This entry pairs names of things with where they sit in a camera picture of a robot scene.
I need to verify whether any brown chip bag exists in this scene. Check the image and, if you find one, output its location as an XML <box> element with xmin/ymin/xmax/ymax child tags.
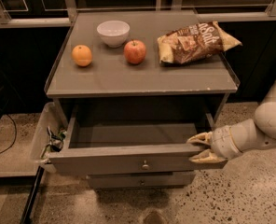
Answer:
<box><xmin>158</xmin><ymin>21</ymin><xmax>242</xmax><ymax>65</ymax></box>

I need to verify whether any orange fruit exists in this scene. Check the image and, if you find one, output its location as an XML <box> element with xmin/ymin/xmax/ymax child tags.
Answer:
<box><xmin>72</xmin><ymin>45</ymin><xmax>92</xmax><ymax>67</ymax></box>

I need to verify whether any grey drawer cabinet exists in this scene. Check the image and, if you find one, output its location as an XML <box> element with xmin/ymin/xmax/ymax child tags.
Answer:
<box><xmin>44</xmin><ymin>10</ymin><xmax>241</xmax><ymax>189</ymax></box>

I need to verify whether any white ceramic bowl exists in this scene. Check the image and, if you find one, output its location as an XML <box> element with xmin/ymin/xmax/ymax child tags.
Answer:
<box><xmin>97</xmin><ymin>21</ymin><xmax>130</xmax><ymax>48</ymax></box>

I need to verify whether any grey bottom drawer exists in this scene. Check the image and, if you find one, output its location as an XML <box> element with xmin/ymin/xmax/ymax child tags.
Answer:
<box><xmin>88</xmin><ymin>171</ymin><xmax>195</xmax><ymax>189</ymax></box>

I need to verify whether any red apple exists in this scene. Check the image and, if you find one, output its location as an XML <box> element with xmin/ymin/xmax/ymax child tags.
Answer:
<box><xmin>124</xmin><ymin>39</ymin><xmax>146</xmax><ymax>64</ymax></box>

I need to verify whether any clutter in bin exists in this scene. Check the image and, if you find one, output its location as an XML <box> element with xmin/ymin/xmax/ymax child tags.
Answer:
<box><xmin>40</xmin><ymin>127</ymin><xmax>67</xmax><ymax>160</ymax></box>

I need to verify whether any grey top drawer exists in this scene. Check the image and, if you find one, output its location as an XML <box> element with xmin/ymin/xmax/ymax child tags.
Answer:
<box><xmin>49</xmin><ymin>106</ymin><xmax>226</xmax><ymax>175</ymax></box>

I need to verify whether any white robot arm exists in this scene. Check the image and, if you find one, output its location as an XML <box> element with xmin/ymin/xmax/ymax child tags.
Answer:
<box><xmin>188</xmin><ymin>80</ymin><xmax>276</xmax><ymax>163</ymax></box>

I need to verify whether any metal railing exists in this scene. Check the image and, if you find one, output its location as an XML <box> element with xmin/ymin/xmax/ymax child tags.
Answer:
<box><xmin>0</xmin><ymin>0</ymin><xmax>276</xmax><ymax>27</ymax></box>

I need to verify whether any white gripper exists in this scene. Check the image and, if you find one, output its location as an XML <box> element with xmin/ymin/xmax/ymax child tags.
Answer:
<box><xmin>187</xmin><ymin>125</ymin><xmax>242</xmax><ymax>163</ymax></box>

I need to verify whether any grey drawer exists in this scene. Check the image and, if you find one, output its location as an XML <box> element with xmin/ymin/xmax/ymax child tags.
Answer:
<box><xmin>49</xmin><ymin>106</ymin><xmax>226</xmax><ymax>175</ymax></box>
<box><xmin>88</xmin><ymin>171</ymin><xmax>195</xmax><ymax>189</ymax></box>

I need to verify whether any black cable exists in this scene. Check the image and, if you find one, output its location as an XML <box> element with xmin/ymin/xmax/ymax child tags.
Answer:
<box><xmin>0</xmin><ymin>105</ymin><xmax>18</xmax><ymax>159</ymax></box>

